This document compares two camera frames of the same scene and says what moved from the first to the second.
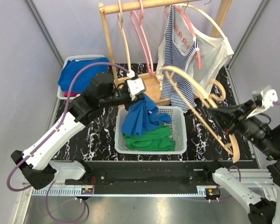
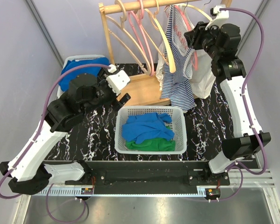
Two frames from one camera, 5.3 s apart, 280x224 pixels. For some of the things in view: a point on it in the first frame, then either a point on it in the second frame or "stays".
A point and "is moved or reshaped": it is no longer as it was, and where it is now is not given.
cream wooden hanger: x=215 y=91 to x=163 y=35
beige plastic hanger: x=121 y=19 is moved or reshaped
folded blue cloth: x=83 y=77 stays
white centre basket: x=178 y=122 stays
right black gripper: x=230 y=117 to x=193 y=37
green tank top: x=158 y=139 stays
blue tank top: x=143 y=115 to x=140 y=127
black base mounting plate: x=149 y=177 stays
